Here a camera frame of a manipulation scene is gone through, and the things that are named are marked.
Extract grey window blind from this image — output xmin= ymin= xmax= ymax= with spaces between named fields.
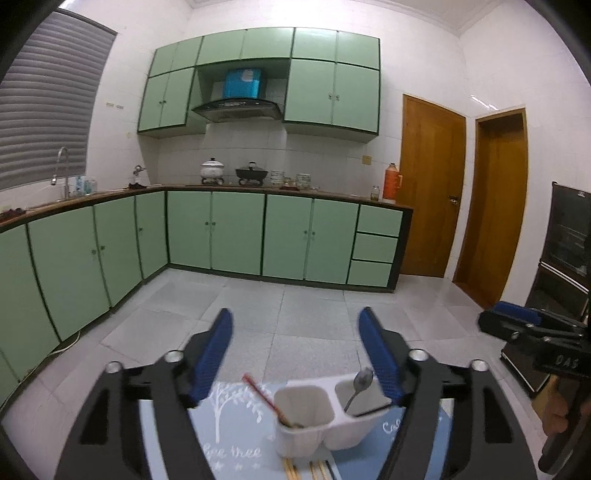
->
xmin=0 ymin=10 xmax=117 ymax=191

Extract green upper wall cabinets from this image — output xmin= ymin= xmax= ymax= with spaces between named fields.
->
xmin=137 ymin=27 xmax=382 ymax=145

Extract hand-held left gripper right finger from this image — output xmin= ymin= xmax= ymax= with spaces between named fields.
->
xmin=358 ymin=306 xmax=539 ymax=480

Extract black range hood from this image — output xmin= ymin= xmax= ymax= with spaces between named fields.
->
xmin=191 ymin=98 xmax=283 ymax=123

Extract green lower kitchen cabinets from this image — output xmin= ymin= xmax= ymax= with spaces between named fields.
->
xmin=0 ymin=187 xmax=413 ymax=393

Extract black glass-front cabinet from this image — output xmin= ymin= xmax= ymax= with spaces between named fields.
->
xmin=501 ymin=181 xmax=591 ymax=398

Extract black wok with lid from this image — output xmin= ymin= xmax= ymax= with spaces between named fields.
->
xmin=235 ymin=161 xmax=269 ymax=181

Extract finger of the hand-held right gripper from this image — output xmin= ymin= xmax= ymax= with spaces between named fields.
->
xmin=492 ymin=301 xmax=587 ymax=330
xmin=478 ymin=311 xmax=580 ymax=346

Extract metal spoon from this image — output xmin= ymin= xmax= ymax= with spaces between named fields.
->
xmin=343 ymin=367 xmax=374 ymax=413

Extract metal sink faucet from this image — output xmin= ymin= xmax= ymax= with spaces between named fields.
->
xmin=51 ymin=147 xmax=71 ymax=199

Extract person's right hand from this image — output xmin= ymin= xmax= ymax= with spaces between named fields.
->
xmin=542 ymin=375 xmax=579 ymax=437

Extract darker blue printed mat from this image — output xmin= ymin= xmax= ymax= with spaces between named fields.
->
xmin=339 ymin=397 xmax=455 ymax=480

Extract light blue printed mat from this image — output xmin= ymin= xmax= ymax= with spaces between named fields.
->
xmin=139 ymin=381 xmax=352 ymax=480

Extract blue box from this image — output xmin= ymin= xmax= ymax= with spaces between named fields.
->
xmin=222 ymin=68 xmax=264 ymax=99

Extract orange thermos flask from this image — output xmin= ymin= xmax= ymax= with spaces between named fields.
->
xmin=385 ymin=162 xmax=400 ymax=203

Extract wooden door with handle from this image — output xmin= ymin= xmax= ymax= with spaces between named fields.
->
xmin=399 ymin=93 xmax=466 ymax=278

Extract white two-compartment utensil holder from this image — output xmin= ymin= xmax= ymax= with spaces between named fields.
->
xmin=274 ymin=375 xmax=393 ymax=459

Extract plain wooden door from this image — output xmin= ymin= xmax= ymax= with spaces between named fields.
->
xmin=453 ymin=107 xmax=528 ymax=309

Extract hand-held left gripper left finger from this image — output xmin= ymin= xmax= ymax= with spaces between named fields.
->
xmin=54 ymin=308 xmax=233 ymax=480

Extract white power cord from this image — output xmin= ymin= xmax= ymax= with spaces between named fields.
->
xmin=46 ymin=330 xmax=81 ymax=357

